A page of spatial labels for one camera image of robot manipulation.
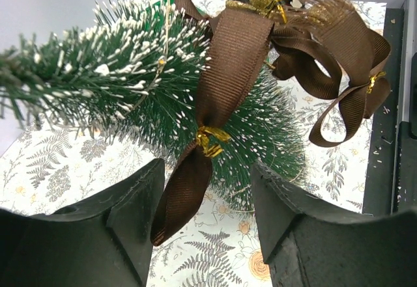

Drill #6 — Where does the floral patterned table mat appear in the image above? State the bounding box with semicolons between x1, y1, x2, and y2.
0;0;387;287

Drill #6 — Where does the brown ribbon bow cluster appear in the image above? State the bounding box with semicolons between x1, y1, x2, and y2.
150;0;391;246

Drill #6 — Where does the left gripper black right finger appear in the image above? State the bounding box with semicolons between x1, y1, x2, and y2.
250;163;416;286

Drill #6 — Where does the green plastic tray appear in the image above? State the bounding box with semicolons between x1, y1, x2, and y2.
144;0;175;16

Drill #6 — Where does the small green christmas tree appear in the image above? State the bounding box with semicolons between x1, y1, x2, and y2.
0;0;309;215

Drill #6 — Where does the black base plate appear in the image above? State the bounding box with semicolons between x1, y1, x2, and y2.
362;0;416;217

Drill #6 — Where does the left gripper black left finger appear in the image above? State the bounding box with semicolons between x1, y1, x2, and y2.
1;159;165;287

